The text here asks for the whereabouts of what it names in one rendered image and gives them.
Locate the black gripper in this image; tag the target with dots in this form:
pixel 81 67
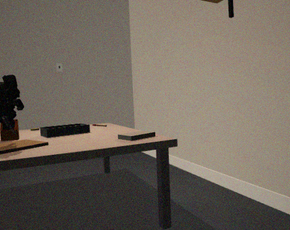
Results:
pixel 8 106

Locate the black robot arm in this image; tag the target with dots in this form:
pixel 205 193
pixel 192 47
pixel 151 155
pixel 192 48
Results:
pixel 6 88

